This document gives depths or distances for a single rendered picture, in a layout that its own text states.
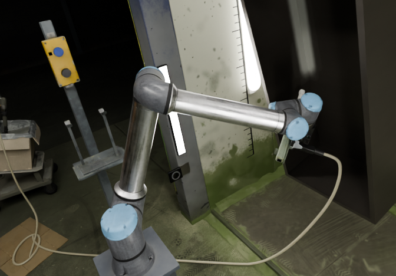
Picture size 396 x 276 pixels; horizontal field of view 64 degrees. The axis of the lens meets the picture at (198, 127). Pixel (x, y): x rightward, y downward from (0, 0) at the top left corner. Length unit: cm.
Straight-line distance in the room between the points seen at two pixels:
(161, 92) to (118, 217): 57
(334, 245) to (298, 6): 148
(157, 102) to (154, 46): 86
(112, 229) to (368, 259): 155
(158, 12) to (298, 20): 78
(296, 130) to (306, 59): 81
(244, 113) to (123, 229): 66
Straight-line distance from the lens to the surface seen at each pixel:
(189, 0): 203
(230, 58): 223
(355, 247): 234
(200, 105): 112
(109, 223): 138
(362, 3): 120
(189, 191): 238
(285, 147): 164
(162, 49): 195
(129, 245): 140
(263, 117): 119
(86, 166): 206
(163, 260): 152
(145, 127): 129
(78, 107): 207
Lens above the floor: 175
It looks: 26 degrees down
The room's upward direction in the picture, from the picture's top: 11 degrees counter-clockwise
